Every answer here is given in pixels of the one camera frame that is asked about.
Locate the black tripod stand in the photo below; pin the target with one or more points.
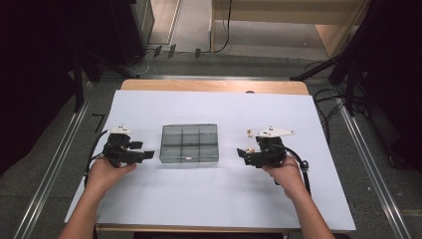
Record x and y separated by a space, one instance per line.
345 56

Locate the person's right hand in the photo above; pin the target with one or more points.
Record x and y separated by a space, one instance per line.
288 177

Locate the person's left hand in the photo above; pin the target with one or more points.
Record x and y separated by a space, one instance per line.
106 174

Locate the small dark knob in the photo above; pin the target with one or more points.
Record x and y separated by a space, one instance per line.
250 92

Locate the white paper sheet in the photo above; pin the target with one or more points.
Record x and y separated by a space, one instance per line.
215 109

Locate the clear plastic compartment box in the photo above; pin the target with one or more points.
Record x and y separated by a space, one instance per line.
189 143

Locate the black metal stand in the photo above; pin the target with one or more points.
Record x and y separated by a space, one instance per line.
79 79

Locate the person's dark clothing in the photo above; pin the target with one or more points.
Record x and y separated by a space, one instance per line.
212 236

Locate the metal floor rail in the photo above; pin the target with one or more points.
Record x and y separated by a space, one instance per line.
49 172
375 172

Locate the wooden table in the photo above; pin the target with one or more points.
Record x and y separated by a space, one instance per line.
215 85

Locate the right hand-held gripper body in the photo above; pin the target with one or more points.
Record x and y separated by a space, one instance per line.
273 149

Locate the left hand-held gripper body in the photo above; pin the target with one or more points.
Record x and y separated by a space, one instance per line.
116 151

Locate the dark cabinet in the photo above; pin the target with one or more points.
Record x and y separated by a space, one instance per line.
132 26

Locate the light wooden shelf unit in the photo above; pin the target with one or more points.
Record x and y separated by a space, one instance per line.
285 10

